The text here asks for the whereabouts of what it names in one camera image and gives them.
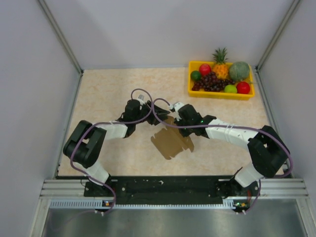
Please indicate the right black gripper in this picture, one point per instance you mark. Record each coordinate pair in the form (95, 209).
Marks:
(184, 133)

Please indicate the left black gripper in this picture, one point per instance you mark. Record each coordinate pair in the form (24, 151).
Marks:
(161, 113)

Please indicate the brown cardboard box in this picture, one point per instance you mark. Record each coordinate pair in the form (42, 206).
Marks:
(169, 142)

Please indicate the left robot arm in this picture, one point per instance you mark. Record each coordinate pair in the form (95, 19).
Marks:
(84, 144)

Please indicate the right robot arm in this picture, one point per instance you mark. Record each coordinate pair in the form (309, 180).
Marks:
(267, 151)

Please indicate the purple grape bunch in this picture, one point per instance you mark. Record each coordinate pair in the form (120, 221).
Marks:
(210, 83)

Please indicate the dark green lime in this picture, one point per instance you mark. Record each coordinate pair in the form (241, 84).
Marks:
(195, 75)

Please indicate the light green lime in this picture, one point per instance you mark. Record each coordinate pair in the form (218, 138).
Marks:
(230, 89)

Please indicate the red apple back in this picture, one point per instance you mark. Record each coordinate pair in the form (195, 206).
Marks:
(205, 69)

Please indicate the red apple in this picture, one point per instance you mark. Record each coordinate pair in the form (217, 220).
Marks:
(205, 69)
(243, 87)

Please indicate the yellow plastic tray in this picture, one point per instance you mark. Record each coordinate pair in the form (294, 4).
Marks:
(195, 65)

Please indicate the pineapple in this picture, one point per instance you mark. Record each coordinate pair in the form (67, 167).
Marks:
(220, 68)

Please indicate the red apple front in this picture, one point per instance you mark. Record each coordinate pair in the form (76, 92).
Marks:
(243, 87)

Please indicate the green melon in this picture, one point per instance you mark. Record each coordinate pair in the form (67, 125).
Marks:
(239, 71)

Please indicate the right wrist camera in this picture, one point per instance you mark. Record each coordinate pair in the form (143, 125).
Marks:
(175, 109)

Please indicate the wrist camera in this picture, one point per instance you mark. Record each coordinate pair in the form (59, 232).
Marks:
(175, 109)
(140, 98)

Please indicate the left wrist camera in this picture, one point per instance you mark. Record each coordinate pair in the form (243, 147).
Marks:
(140, 98)

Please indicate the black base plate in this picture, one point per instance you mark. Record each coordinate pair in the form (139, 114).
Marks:
(167, 190)

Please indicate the white cable duct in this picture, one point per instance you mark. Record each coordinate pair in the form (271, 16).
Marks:
(100, 204)

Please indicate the aluminium frame rail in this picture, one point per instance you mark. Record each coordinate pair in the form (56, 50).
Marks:
(270, 189)

